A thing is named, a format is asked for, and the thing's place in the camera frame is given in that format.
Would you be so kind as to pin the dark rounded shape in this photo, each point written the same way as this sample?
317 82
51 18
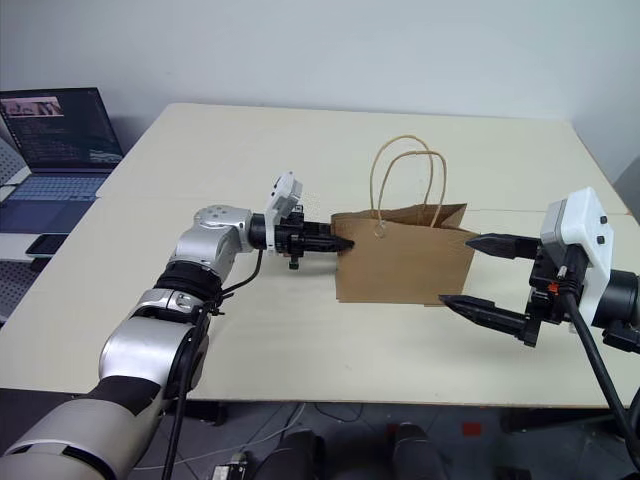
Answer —
295 457
415 452

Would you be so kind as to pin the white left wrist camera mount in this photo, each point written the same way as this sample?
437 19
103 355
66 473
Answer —
284 192

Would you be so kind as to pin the open dark laptop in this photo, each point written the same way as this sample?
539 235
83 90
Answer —
60 130

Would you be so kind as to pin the grey perforated metal plate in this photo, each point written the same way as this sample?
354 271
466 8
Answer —
15 290

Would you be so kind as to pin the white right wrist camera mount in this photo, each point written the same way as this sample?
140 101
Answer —
587 225

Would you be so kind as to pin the white perforated panel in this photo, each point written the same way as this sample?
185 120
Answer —
12 165

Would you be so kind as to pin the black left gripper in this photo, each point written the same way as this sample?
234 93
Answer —
290 240

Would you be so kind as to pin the black box on floor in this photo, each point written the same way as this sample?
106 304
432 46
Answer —
235 469

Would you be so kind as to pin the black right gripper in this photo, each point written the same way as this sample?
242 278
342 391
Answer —
547 290

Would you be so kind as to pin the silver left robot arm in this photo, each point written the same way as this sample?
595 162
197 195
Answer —
150 340

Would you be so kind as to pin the grey partition panel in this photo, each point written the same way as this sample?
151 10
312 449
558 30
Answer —
630 190

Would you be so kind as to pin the black smartphone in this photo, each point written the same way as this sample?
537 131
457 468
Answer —
46 245

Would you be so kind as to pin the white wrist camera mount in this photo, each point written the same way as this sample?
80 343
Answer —
284 192
587 225

